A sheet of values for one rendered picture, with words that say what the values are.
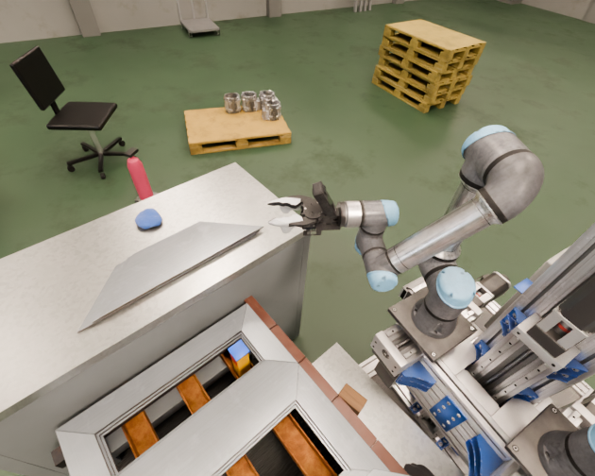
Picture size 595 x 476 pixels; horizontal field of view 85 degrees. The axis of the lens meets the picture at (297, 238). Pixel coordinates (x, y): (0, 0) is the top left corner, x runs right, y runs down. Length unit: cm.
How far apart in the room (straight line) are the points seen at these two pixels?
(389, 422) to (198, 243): 102
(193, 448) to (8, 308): 77
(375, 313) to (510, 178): 177
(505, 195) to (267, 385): 95
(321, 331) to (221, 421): 122
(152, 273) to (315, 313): 137
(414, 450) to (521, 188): 102
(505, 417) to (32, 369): 146
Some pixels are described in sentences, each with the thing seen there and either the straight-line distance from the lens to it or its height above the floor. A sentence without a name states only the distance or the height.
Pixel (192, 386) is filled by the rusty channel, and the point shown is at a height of 68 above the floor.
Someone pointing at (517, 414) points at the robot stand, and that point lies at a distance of 138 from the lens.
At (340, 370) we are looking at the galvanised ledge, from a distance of 150.
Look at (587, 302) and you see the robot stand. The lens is 100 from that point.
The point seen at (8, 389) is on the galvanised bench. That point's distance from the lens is 132.
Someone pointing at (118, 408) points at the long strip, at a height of 85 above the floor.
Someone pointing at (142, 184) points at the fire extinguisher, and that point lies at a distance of 317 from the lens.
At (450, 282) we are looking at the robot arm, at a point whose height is 127.
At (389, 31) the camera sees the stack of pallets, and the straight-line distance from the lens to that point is 544.
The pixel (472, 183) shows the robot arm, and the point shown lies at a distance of 97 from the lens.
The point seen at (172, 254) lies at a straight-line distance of 135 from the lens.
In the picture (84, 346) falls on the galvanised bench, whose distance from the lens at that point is 127.
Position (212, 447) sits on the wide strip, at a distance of 126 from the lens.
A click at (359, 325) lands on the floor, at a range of 239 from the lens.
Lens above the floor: 207
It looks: 47 degrees down
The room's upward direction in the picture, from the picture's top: 4 degrees clockwise
